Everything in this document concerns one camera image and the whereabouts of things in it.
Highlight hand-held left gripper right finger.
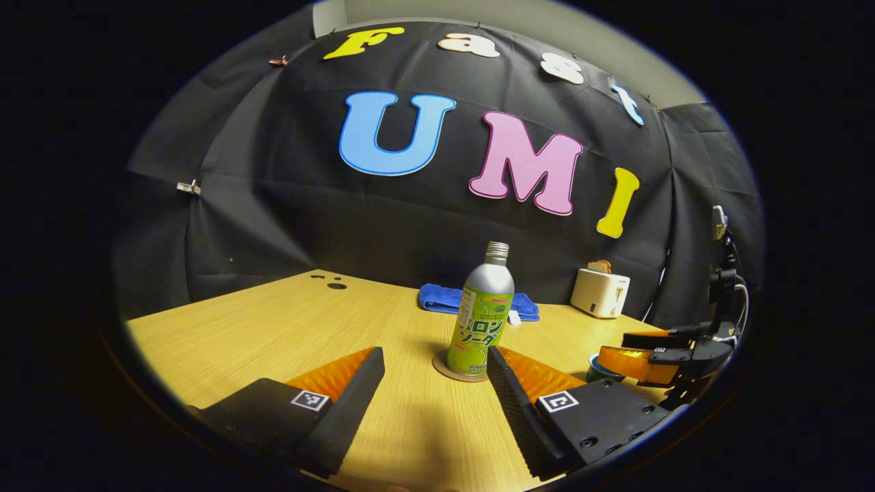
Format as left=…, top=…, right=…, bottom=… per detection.
left=487, top=345, right=674, bottom=481

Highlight round brown coaster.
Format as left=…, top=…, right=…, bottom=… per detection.
left=432, top=350, right=490, bottom=383

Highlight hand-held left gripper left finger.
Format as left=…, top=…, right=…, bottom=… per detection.
left=188, top=346, right=386, bottom=479

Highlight teal teacup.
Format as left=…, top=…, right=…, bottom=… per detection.
left=587, top=353, right=626, bottom=383

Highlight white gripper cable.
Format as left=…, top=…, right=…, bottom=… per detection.
left=733, top=282, right=751, bottom=337

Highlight white toaster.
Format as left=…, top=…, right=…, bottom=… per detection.
left=570, top=268, right=631, bottom=319

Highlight white power cable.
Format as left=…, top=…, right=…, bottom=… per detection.
left=655, top=249, right=672, bottom=312

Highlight silver green water bottle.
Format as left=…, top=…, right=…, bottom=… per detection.
left=446, top=241, right=515, bottom=375

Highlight blue folded towel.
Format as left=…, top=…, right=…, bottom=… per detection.
left=418, top=283, right=541, bottom=323

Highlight black backdrop cloth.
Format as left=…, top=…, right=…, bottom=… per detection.
left=113, top=20, right=765, bottom=329

